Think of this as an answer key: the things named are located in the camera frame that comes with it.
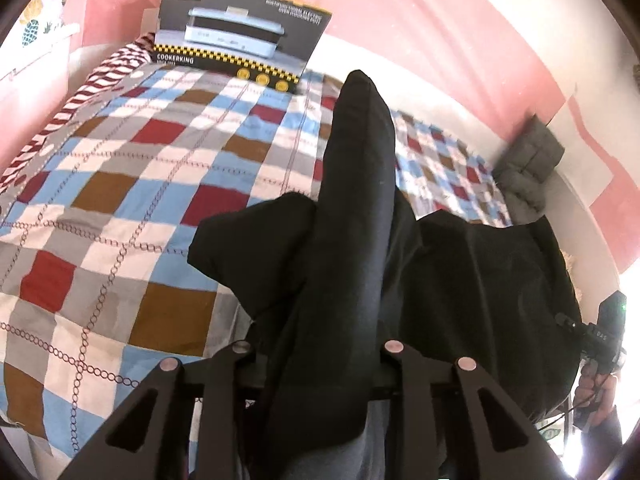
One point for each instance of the pineapple print white cloth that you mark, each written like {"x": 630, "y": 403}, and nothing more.
{"x": 40, "y": 34}

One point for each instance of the checkered patchwork bed quilt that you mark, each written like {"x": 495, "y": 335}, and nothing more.
{"x": 95, "y": 286}

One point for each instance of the red white striped cloth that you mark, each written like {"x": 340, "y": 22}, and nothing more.
{"x": 105, "y": 77}

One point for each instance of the large black garment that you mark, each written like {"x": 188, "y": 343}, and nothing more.
{"x": 391, "y": 342}

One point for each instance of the person's right hand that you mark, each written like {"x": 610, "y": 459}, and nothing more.
{"x": 594, "y": 396}

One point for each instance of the black cooker appliance box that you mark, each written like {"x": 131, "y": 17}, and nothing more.
{"x": 268, "y": 42}

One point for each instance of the dark grey quilted floor chair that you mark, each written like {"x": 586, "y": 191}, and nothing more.
{"x": 524, "y": 167}

